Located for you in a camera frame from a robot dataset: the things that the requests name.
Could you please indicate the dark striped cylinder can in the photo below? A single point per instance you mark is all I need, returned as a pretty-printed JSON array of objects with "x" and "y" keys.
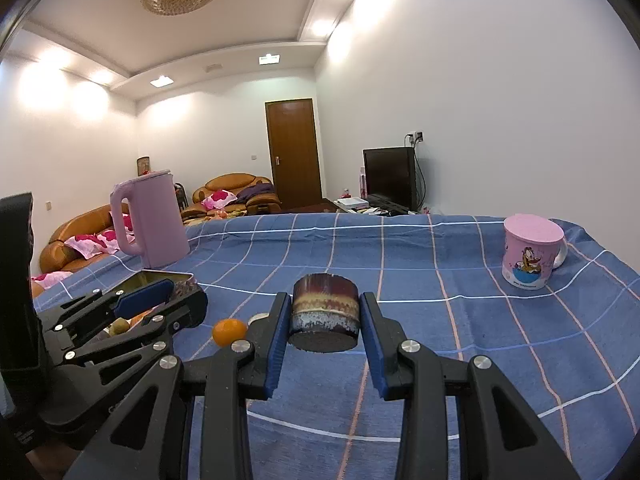
[{"x": 325, "y": 310}]

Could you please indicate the pink cartoon mug with lid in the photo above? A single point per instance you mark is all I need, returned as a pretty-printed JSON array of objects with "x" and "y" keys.
[{"x": 530, "y": 252}]

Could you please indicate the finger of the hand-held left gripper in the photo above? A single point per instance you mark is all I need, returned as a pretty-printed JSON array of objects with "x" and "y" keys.
[
  {"x": 145, "y": 296},
  {"x": 185, "y": 310}
]

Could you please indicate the purple blanket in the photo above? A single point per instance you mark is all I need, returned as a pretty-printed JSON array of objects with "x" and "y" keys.
[{"x": 256, "y": 192}]

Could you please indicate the wall socket with plug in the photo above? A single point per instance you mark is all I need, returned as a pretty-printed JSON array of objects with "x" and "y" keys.
[{"x": 416, "y": 136}]

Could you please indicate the blue plaid tablecloth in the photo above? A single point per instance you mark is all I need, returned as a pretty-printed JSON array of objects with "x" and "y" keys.
[{"x": 450, "y": 285}]

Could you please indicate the framed picture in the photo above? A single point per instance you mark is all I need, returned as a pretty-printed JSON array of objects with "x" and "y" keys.
[{"x": 143, "y": 165}]

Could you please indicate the brown wooden door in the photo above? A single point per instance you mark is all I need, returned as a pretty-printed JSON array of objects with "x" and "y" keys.
[{"x": 292, "y": 150}]

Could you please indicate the orange leather sofa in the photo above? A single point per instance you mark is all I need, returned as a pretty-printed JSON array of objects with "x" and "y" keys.
[
  {"x": 75, "y": 230},
  {"x": 225, "y": 185}
]

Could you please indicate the low television stand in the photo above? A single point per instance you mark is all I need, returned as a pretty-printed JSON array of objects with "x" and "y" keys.
[{"x": 370, "y": 205}]

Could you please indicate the black television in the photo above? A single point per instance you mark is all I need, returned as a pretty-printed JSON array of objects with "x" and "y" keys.
[{"x": 389, "y": 175}]

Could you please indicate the pink tin box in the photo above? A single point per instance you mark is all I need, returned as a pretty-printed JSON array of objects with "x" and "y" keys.
[{"x": 160, "y": 275}]

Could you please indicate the small jar with cream lid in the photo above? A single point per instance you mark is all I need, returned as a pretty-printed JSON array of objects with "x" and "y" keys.
[{"x": 259, "y": 318}]

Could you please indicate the pink electric kettle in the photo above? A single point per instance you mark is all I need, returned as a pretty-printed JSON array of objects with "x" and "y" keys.
[{"x": 155, "y": 220}]

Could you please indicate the pink floral cushion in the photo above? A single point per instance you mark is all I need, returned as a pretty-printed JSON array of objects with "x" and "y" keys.
[{"x": 219, "y": 199}]

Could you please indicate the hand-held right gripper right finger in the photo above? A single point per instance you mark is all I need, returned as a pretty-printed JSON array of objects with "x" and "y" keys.
[{"x": 374, "y": 345}]

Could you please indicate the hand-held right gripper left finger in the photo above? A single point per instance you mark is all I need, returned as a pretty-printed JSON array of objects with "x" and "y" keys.
[{"x": 278, "y": 340}]

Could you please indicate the recessed ceiling light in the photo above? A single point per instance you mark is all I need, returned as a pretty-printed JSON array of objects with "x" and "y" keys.
[
  {"x": 269, "y": 58},
  {"x": 161, "y": 80}
]

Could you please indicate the green kiwi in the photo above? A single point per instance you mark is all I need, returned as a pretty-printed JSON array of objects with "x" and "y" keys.
[{"x": 119, "y": 327}]

